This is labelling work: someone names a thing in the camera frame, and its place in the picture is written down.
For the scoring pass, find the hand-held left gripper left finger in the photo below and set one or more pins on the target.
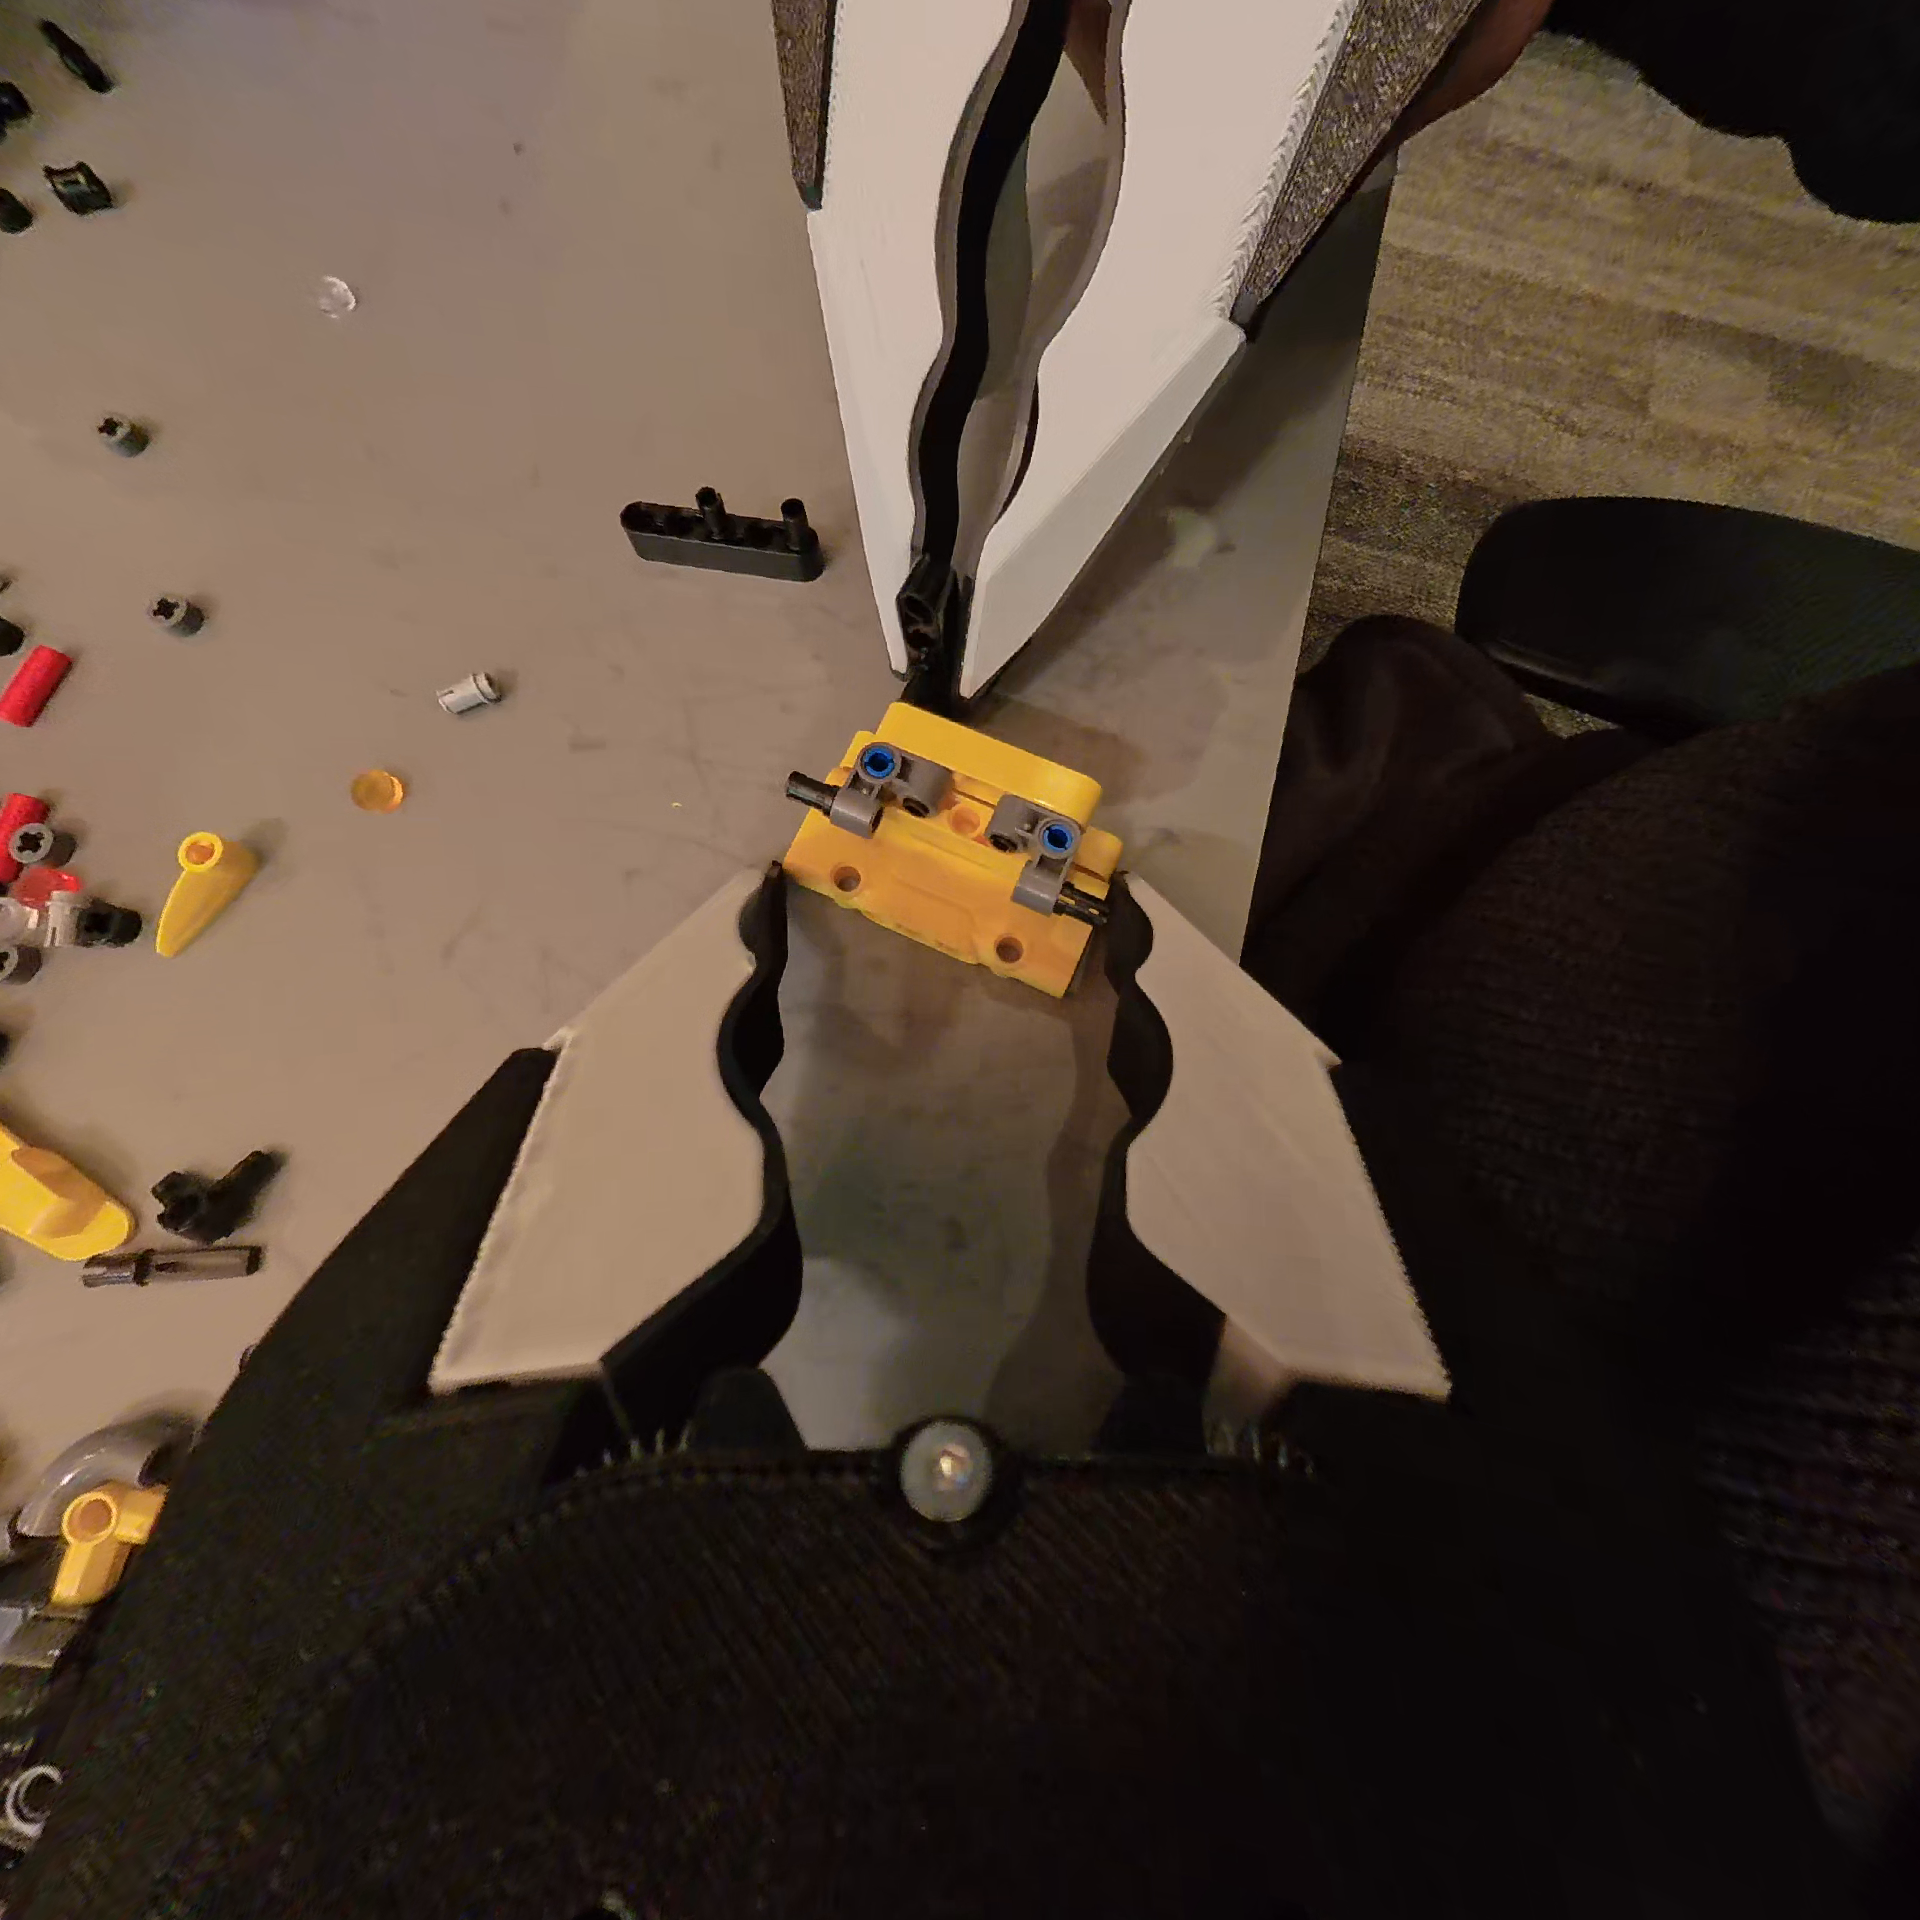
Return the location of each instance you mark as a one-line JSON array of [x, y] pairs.
[[630, 1170]]

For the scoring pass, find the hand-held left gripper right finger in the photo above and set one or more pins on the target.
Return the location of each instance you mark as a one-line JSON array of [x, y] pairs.
[[1260, 1170]]

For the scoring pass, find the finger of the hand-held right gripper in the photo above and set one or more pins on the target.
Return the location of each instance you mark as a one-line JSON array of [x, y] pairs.
[[884, 270], [1171, 225]]

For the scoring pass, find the black beam with pins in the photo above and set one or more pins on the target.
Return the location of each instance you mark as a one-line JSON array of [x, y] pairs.
[[720, 546], [922, 600]]

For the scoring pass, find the yellow brick assembly grey connectors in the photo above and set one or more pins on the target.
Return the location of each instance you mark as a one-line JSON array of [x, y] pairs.
[[900, 880]]

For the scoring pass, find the person's dark clothing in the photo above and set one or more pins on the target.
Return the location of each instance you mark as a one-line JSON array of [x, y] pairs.
[[1651, 1050]]

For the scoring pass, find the orange transparent round stud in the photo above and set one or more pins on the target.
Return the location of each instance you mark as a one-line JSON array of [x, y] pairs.
[[378, 791]]

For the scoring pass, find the light grey small connector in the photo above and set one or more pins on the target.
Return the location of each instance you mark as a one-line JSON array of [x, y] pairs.
[[470, 691]]

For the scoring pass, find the yellow cone tooth piece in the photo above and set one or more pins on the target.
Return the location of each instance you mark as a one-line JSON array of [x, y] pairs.
[[202, 893]]

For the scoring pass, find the clear round stud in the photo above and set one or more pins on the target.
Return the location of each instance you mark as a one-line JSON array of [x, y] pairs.
[[335, 295]]

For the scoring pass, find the pile of building brick pieces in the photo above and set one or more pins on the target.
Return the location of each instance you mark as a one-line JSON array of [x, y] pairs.
[[68, 1214]]

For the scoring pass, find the black chair seat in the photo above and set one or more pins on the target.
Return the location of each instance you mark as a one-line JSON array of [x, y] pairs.
[[1651, 600]]

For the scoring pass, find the dark grey bush piece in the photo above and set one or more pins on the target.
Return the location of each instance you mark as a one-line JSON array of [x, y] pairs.
[[123, 434], [176, 614]]

